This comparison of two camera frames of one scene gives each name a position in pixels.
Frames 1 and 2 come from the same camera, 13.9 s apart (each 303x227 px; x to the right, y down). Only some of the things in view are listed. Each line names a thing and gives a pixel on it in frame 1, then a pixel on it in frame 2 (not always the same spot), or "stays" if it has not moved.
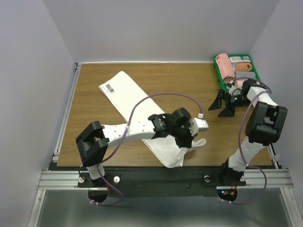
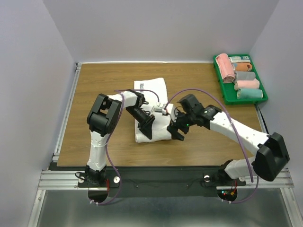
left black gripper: [186, 142] -> [146, 126]
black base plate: [158, 182] stays
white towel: [134, 105] -> [155, 92]
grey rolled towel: [245, 74] stays
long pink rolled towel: [226, 66] stays
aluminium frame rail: [53, 178] stays
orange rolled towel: [243, 66] stays
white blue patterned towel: [240, 59] stays
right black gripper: [217, 104] -> [176, 125]
